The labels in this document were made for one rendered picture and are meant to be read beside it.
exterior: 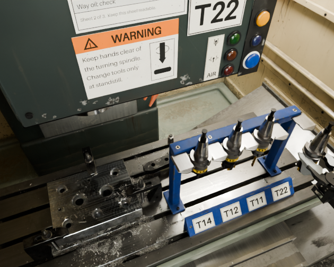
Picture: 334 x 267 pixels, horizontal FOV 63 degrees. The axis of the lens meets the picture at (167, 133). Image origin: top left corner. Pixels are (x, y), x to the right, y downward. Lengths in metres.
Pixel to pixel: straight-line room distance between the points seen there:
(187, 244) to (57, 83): 0.75
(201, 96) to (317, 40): 0.89
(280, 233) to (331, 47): 0.80
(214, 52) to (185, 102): 1.47
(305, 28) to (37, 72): 1.24
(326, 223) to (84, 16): 1.23
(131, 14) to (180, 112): 1.50
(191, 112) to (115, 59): 1.48
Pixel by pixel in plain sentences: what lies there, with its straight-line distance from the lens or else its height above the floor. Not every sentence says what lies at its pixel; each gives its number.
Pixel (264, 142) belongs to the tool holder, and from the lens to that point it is 0.89.
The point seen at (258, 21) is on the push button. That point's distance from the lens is 0.51.
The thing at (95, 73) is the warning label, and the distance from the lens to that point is 0.43.
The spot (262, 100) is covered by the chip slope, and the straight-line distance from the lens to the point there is 1.68.
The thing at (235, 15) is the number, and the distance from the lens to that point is 0.49.
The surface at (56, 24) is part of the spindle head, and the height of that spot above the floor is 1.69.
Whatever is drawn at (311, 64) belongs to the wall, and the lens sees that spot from 1.46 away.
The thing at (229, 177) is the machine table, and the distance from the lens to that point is 1.17.
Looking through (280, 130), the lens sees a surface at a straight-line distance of 0.95.
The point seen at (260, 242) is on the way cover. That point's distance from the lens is 1.25.
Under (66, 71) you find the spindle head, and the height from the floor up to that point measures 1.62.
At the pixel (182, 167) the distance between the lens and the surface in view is 0.78.
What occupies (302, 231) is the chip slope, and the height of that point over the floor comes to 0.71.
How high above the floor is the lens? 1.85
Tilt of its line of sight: 47 degrees down
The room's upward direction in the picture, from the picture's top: straight up
